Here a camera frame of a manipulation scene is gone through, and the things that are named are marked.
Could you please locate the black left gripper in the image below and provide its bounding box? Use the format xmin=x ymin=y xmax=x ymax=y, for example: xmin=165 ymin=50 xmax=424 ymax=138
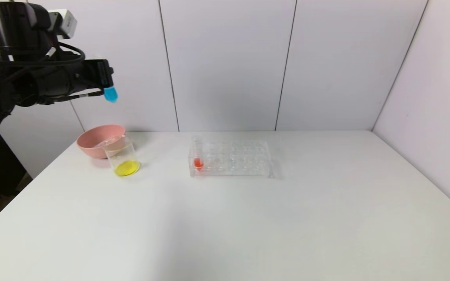
xmin=38 ymin=59 xmax=115 ymax=102

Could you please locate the clear glass beaker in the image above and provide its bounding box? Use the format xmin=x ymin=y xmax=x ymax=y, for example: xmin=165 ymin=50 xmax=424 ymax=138
xmin=103 ymin=136 xmax=141 ymax=177

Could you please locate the pink bowl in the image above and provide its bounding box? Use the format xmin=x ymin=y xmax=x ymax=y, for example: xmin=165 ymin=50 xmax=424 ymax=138
xmin=77 ymin=125 xmax=127 ymax=159

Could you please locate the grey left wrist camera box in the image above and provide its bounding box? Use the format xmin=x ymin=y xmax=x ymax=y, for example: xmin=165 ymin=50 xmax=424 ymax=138
xmin=49 ymin=9 xmax=78 ymax=40

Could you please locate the thin black cable white label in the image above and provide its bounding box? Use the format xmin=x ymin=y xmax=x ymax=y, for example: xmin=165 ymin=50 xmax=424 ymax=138
xmin=39 ymin=89 xmax=105 ymax=105

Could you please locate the black camera cable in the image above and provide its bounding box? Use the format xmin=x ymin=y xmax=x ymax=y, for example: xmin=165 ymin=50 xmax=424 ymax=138
xmin=47 ymin=41 xmax=86 ymax=65

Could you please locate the test tube with red pigment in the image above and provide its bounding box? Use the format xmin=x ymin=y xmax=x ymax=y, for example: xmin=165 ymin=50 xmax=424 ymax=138
xmin=192 ymin=137 xmax=205 ymax=171

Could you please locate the clear acrylic test tube rack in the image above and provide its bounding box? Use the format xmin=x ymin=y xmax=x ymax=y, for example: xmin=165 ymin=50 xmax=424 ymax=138
xmin=188 ymin=139 xmax=273 ymax=178

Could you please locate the test tube with blue pigment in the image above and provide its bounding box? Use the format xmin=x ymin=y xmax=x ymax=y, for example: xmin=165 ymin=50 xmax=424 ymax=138
xmin=103 ymin=85 xmax=119 ymax=103

